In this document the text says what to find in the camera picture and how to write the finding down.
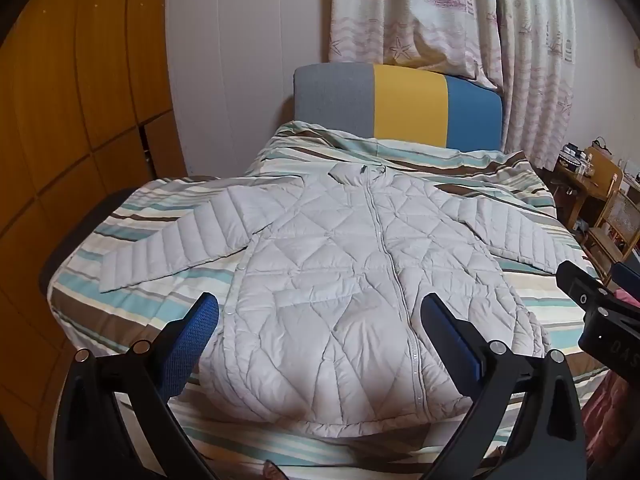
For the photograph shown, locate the grey yellow blue headboard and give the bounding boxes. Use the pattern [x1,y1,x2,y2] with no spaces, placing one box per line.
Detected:
[293,62,503,152]

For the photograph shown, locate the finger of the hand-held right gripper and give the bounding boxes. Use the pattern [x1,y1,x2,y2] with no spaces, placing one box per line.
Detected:
[555,258,620,312]
[612,261,640,295]

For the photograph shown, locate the ship print curtain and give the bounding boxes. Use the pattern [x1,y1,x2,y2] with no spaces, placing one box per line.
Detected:
[492,0,578,171]
[327,0,503,86]

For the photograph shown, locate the red cloth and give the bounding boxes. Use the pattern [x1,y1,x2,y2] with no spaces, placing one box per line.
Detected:
[582,372,640,480]

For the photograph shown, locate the white quilted jacket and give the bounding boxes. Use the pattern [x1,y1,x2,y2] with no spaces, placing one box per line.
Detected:
[97,162,568,436]

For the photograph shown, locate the wooden wardrobe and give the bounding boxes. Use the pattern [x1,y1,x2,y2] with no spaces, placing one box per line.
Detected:
[0,0,190,411]

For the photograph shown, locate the wooden desk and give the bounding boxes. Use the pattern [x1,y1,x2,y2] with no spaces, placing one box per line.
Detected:
[551,159,608,233]

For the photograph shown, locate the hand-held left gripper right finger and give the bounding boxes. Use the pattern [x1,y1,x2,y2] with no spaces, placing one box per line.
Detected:
[420,293,586,480]

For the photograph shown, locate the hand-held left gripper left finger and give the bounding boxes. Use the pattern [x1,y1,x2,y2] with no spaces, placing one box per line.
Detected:
[52,292,220,480]

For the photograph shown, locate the wooden chair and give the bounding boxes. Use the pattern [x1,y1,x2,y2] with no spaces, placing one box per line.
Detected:
[584,147,640,283]

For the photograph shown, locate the black and white desk box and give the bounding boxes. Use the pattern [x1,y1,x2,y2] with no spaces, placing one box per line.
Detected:
[559,144,587,172]

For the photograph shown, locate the striped blanket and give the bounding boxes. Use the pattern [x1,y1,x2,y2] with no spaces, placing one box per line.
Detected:
[47,120,608,480]

